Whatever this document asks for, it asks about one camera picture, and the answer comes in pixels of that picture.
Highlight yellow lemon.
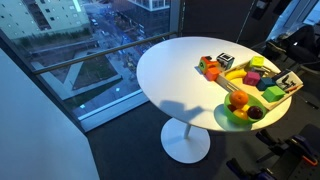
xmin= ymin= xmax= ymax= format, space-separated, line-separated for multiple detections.
xmin=232 ymin=108 xmax=249 ymax=121

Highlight orange cube with green print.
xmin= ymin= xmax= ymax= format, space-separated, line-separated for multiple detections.
xmin=198 ymin=55 xmax=219 ymax=75

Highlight metal window handrail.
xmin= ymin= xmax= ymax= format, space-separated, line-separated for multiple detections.
xmin=32 ymin=30 xmax=178 ymax=75

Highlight thin diagonal pole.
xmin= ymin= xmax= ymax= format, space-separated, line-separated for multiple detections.
xmin=236 ymin=0 xmax=257 ymax=44

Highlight dark red apple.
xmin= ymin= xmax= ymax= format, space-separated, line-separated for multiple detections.
xmin=246 ymin=105 xmax=264 ymax=120

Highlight yellow-green block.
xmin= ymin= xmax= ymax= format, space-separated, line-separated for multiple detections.
xmin=249 ymin=55 xmax=266 ymax=69

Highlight black pen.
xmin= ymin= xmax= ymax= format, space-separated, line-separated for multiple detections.
xmin=295 ymin=94 xmax=320 ymax=110

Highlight light green block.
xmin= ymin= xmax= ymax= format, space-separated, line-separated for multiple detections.
xmin=261 ymin=85 xmax=287 ymax=103

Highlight pink block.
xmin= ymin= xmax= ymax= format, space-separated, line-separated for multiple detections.
xmin=242 ymin=70 xmax=261 ymax=87

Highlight small orange block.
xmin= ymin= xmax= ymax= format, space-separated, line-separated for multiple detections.
xmin=204 ymin=66 xmax=222 ymax=82

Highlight white table pedestal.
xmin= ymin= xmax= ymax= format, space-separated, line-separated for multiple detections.
xmin=160 ymin=117 xmax=212 ymax=165

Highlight orange fruit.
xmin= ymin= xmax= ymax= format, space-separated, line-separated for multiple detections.
xmin=229 ymin=89 xmax=250 ymax=109

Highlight clamp with orange trigger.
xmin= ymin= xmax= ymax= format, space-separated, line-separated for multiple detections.
xmin=289 ymin=133 xmax=319 ymax=167

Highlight wooden tray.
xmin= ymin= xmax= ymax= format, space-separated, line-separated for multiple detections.
xmin=215 ymin=59 xmax=304 ymax=111

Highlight dark grey block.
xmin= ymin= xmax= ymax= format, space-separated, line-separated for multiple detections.
xmin=250 ymin=66 xmax=272 ymax=78

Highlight teal block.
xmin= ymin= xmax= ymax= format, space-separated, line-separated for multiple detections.
xmin=256 ymin=77 xmax=276 ymax=92

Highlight black and blue clamp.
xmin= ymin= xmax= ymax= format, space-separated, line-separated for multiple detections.
xmin=226 ymin=157 xmax=278 ymax=180
xmin=255 ymin=129 xmax=288 ymax=158

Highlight black and white cube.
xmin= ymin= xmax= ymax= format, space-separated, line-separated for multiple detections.
xmin=216 ymin=52 xmax=236 ymax=71

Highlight green plastic bowl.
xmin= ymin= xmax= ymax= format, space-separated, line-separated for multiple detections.
xmin=223 ymin=91 xmax=268 ymax=127

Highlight yellow banana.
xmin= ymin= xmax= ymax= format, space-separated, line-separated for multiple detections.
xmin=224 ymin=68 xmax=248 ymax=81

